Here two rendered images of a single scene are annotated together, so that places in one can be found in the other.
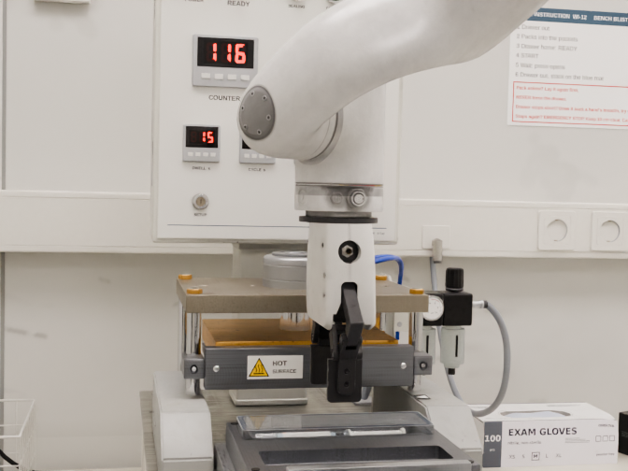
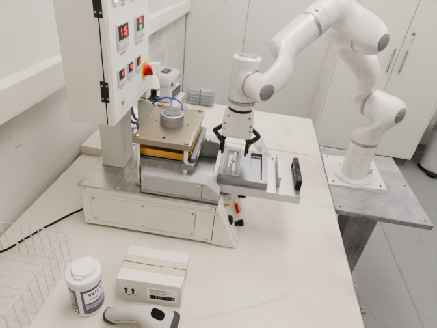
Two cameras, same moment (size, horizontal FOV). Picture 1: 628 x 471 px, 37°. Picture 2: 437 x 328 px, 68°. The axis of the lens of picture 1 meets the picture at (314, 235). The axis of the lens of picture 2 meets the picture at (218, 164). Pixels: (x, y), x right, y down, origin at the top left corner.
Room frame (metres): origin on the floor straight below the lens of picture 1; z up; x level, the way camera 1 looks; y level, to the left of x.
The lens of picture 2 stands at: (0.70, 0.92, 1.59)
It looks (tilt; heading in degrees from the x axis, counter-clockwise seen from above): 33 degrees down; 285
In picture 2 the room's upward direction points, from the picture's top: 7 degrees clockwise
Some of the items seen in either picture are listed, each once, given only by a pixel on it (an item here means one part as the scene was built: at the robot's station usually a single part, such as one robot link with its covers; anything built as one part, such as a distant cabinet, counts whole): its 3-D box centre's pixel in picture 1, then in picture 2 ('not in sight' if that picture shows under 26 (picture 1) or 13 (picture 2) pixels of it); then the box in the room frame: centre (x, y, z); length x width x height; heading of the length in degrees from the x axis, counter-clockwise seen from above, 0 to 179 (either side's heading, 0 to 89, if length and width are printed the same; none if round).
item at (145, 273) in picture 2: not in sight; (154, 275); (0.99, 0.37, 0.80); 0.19 x 0.13 x 0.09; 11
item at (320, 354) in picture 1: (323, 349); (220, 142); (0.94, -0.01, 1.06); 0.03 x 0.03 x 0.07; 12
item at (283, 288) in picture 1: (306, 304); (164, 125); (1.14, 0.01, 1.08); 0.31 x 0.24 x 0.13; 102
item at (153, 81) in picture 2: not in sight; (153, 83); (1.58, -0.74, 0.92); 0.09 x 0.08 x 0.25; 32
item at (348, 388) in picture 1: (348, 367); (250, 146); (0.84, -0.03, 1.06); 0.03 x 0.03 x 0.07; 12
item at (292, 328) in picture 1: (302, 322); (172, 133); (1.11, 0.01, 1.07); 0.22 x 0.17 x 0.10; 102
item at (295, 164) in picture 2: not in sight; (296, 172); (0.67, -0.07, 0.99); 0.15 x 0.02 x 0.04; 102
